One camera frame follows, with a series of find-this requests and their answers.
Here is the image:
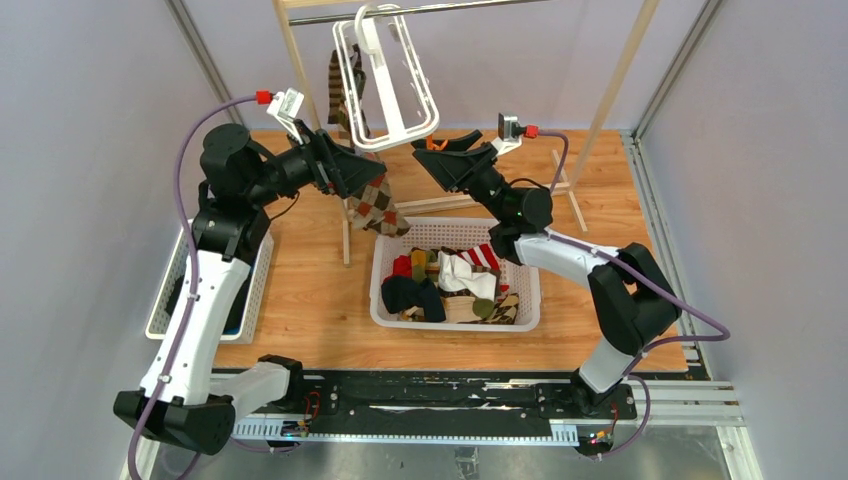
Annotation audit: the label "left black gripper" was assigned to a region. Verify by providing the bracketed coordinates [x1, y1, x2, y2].
[248, 119, 386, 207]

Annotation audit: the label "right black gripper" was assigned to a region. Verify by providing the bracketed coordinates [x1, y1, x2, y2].
[410, 132, 510, 224]

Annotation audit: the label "brown striped sock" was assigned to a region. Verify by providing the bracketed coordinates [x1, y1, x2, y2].
[327, 44, 367, 140]

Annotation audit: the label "beige orange argyle sock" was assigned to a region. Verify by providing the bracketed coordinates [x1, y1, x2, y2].
[347, 175, 411, 238]

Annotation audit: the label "white plastic clip hanger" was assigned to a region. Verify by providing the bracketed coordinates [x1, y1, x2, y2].
[331, 4, 440, 152]

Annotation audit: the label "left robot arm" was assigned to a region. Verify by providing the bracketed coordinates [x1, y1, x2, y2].
[113, 121, 386, 455]

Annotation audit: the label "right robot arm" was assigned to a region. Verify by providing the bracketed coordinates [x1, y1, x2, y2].
[411, 125, 682, 417]

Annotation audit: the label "pile of colourful socks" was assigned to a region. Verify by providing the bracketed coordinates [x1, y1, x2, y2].
[378, 243, 520, 325]

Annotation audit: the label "wooden clothes rack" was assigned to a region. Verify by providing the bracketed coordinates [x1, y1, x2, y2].
[273, 0, 659, 233]

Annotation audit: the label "white centre laundry basket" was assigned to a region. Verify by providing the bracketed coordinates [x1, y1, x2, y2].
[369, 217, 542, 334]

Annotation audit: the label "white laundry basket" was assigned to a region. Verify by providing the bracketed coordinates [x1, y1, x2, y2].
[145, 232, 274, 344]
[369, 217, 542, 334]

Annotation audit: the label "dark clothes in left basket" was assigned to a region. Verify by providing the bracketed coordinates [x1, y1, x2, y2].
[165, 270, 253, 335]

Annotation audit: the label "white left laundry basket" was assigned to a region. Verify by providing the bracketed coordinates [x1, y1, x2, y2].
[145, 232, 274, 344]

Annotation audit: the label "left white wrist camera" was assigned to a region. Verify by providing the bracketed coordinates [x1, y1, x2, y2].
[266, 88, 305, 145]

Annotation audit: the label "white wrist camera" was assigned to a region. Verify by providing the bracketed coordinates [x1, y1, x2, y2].
[266, 88, 305, 145]
[492, 113, 526, 156]

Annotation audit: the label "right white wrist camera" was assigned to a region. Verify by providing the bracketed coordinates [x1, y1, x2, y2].
[492, 113, 526, 156]

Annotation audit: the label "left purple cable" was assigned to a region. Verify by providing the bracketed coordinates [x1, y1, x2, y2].
[127, 91, 299, 480]

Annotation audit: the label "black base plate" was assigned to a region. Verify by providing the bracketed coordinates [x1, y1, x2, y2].
[241, 369, 639, 439]

